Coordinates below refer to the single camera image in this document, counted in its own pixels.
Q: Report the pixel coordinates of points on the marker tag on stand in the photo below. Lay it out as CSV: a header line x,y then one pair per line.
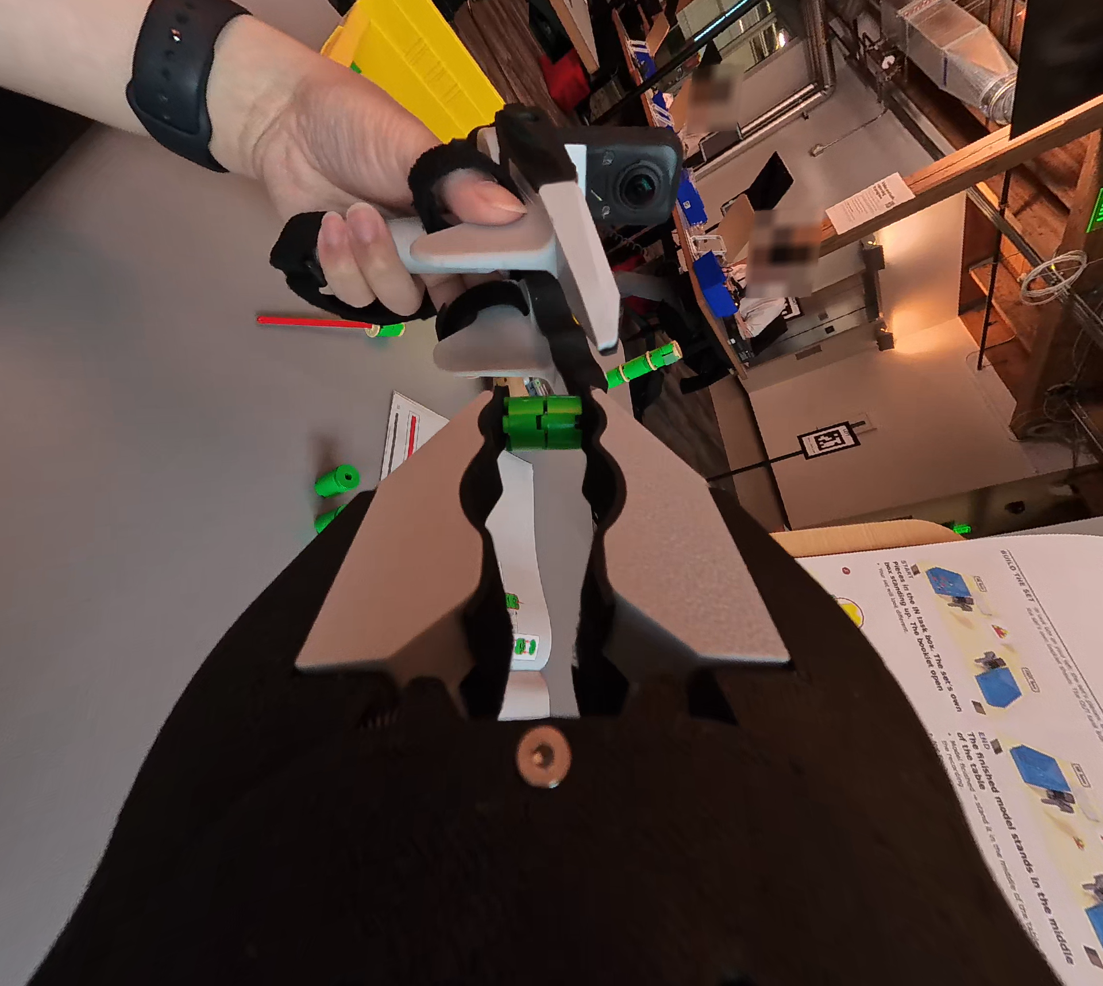
x,y
829,441

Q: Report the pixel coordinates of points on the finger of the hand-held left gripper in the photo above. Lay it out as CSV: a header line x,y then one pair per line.
x,y
586,271

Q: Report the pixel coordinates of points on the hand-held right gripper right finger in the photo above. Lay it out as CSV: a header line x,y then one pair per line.
x,y
681,572

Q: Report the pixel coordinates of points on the white paper sign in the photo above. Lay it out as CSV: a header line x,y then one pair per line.
x,y
870,202

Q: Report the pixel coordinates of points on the green round toy brick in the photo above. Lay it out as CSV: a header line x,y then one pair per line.
x,y
523,426
564,422

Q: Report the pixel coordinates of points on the red rod with green end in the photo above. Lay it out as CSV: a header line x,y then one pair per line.
x,y
302,321

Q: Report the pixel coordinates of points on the person's left hand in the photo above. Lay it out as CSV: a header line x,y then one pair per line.
x,y
319,142

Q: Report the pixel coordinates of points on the white instruction booklet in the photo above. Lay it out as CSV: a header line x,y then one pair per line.
x,y
405,435

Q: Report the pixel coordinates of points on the blue storage bin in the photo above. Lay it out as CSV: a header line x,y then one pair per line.
x,y
692,202
715,284

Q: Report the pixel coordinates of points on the yellow plastic bin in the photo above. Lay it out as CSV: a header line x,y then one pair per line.
x,y
414,56

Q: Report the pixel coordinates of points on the white instruction board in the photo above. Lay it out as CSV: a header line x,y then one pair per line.
x,y
948,659

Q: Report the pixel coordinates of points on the green toy cylinder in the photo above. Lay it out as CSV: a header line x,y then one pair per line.
x,y
336,480
327,519

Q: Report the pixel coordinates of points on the silver air duct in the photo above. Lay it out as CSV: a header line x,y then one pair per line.
x,y
948,47

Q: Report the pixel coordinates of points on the black wrist band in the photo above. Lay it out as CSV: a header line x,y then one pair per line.
x,y
181,64

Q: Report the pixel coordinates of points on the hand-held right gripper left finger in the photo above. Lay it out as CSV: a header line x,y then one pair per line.
x,y
405,572

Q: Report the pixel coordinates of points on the green toy bamboo stalk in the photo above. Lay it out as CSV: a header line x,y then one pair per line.
x,y
642,366

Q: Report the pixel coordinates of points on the red bag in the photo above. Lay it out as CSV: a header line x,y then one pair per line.
x,y
564,81

